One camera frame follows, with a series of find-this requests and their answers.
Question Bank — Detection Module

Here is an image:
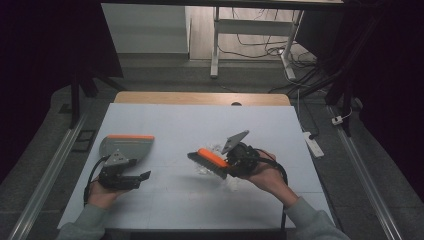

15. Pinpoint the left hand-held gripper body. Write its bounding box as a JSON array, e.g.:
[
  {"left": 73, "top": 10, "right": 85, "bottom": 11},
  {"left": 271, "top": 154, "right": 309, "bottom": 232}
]
[{"left": 97, "top": 149, "right": 143, "bottom": 191}]

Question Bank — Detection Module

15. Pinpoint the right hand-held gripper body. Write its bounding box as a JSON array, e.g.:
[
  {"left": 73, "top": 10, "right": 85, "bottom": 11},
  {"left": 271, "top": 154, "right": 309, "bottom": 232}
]
[{"left": 221, "top": 129, "right": 262, "bottom": 178}]

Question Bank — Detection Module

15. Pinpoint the pile of white paper scraps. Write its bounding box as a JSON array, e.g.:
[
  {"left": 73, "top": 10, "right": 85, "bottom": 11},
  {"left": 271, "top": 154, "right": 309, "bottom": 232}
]
[{"left": 195, "top": 142, "right": 242, "bottom": 192}]

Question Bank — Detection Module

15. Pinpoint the grey dustpan with orange edge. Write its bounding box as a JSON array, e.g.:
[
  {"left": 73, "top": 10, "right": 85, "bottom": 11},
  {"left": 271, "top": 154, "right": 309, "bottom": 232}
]
[{"left": 99, "top": 134, "right": 155, "bottom": 168}]

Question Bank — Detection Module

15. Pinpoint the orange brush with grey bristles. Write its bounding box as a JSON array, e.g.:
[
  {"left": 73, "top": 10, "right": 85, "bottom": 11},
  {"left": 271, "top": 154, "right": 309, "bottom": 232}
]
[{"left": 186, "top": 147, "right": 232, "bottom": 181}]

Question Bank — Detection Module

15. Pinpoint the person's left hand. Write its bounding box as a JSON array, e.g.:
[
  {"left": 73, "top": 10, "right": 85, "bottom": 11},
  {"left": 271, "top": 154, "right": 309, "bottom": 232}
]
[{"left": 86, "top": 179, "right": 129, "bottom": 211}]

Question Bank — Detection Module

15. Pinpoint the person's right hand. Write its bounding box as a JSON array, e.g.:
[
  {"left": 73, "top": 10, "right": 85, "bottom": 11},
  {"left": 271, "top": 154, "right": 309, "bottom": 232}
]
[{"left": 247, "top": 149, "right": 300, "bottom": 209}]

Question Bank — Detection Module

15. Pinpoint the pale grey board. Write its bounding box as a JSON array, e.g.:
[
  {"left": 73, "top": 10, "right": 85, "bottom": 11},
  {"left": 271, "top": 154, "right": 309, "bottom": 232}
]
[{"left": 57, "top": 102, "right": 336, "bottom": 232}]

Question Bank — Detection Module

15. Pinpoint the white power strip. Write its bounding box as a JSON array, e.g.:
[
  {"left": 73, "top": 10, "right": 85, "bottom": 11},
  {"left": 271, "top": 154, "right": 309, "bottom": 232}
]
[{"left": 302, "top": 131, "right": 325, "bottom": 159}]

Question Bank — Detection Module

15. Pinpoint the black metal stand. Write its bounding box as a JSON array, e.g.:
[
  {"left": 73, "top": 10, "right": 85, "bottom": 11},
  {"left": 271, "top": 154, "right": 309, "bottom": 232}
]
[
  {"left": 67, "top": 64, "right": 128, "bottom": 130},
  {"left": 323, "top": 16, "right": 383, "bottom": 138}
]

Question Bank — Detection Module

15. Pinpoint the white cabinet panel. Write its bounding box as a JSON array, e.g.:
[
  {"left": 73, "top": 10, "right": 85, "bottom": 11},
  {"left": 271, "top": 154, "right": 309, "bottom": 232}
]
[{"left": 100, "top": 3, "right": 192, "bottom": 55}]

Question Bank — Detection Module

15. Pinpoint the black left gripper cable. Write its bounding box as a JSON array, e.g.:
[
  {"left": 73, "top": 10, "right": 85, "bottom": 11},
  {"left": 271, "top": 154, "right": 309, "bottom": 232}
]
[{"left": 83, "top": 155, "right": 109, "bottom": 206}]

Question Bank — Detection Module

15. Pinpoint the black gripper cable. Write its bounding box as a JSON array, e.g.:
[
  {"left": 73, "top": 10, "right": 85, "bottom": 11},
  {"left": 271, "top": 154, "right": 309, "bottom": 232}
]
[
  {"left": 255, "top": 148, "right": 290, "bottom": 232},
  {"left": 83, "top": 155, "right": 109, "bottom": 206}
]

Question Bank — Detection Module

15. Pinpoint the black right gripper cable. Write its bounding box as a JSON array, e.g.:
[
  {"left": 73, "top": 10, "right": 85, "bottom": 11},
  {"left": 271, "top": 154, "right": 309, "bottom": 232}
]
[{"left": 255, "top": 148, "right": 290, "bottom": 232}]

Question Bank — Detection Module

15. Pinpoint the black rectangular floor frame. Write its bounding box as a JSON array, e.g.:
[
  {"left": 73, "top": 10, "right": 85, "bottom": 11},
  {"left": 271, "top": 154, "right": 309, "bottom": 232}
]
[{"left": 71, "top": 128, "right": 98, "bottom": 154}]

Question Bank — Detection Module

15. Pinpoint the aluminium rail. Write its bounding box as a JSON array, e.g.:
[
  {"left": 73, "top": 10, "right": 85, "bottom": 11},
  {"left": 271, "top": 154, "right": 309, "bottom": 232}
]
[
  {"left": 327, "top": 105, "right": 405, "bottom": 240},
  {"left": 8, "top": 111, "right": 89, "bottom": 240}
]

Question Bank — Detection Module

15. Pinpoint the tangle of black floor cables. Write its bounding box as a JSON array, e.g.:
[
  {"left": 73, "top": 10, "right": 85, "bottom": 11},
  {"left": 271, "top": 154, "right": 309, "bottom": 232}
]
[{"left": 216, "top": 8, "right": 331, "bottom": 98}]

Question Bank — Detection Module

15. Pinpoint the white desk frame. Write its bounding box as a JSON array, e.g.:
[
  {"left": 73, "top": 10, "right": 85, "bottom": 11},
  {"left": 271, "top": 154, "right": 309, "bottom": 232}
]
[{"left": 209, "top": 6, "right": 306, "bottom": 81}]

